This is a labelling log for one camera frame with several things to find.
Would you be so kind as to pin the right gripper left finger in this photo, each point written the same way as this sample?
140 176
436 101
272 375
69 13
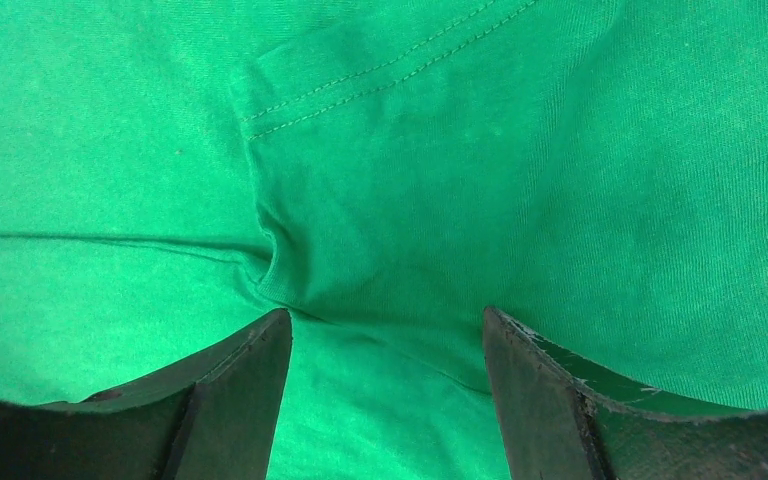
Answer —
210 415

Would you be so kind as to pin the green t shirt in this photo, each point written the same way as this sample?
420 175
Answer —
385 170

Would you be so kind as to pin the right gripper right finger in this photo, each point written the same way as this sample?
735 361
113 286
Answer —
562 416

